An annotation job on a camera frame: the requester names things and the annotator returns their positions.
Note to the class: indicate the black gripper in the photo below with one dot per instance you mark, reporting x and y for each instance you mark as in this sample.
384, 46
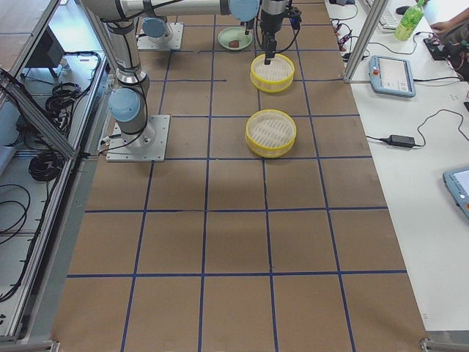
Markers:
271, 21

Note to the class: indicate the white keyboard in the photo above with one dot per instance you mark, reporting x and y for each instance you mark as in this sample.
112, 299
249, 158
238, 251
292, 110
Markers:
388, 22

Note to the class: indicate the brown steamed bun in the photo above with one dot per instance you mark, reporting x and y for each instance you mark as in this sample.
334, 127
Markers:
233, 44

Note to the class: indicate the person hand at desk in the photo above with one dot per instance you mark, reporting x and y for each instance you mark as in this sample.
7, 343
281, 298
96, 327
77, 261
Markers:
442, 27

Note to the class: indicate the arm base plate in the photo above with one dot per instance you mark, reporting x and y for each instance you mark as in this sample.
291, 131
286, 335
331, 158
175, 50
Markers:
159, 35
150, 146

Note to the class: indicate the aluminium frame post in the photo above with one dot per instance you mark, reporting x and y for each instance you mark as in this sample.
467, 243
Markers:
366, 33

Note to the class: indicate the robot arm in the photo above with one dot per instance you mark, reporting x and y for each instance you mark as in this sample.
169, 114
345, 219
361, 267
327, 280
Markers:
128, 102
242, 10

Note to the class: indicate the black power adapter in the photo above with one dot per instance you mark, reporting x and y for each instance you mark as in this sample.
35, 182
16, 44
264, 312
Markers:
399, 141

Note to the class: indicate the teach pendant with red button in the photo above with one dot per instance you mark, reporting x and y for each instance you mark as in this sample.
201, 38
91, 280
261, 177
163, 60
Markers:
391, 76

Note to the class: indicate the yellow steamer basket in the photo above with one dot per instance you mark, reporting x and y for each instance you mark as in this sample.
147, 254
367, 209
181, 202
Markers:
273, 78
270, 133

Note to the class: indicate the green drink bottle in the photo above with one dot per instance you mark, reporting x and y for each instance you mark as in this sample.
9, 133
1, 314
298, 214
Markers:
409, 21

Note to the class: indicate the light green plate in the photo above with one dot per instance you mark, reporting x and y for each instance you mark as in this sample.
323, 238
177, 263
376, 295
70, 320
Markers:
234, 33

